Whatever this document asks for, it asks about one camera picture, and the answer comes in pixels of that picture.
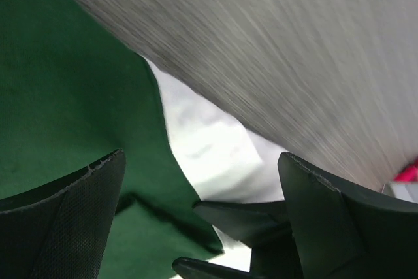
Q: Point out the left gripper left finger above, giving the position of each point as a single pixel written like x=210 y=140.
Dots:
x=60 y=229

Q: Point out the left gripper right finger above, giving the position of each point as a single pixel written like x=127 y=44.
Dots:
x=343 y=230

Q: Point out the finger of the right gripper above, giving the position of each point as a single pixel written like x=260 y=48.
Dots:
x=194 y=269
x=254 y=224

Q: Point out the green and white t-shirt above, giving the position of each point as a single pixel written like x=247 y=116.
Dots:
x=71 y=93

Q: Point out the white plastic laundry basket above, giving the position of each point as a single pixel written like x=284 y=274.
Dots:
x=407 y=191

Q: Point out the folded red t-shirt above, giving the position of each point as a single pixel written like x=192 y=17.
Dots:
x=409 y=174

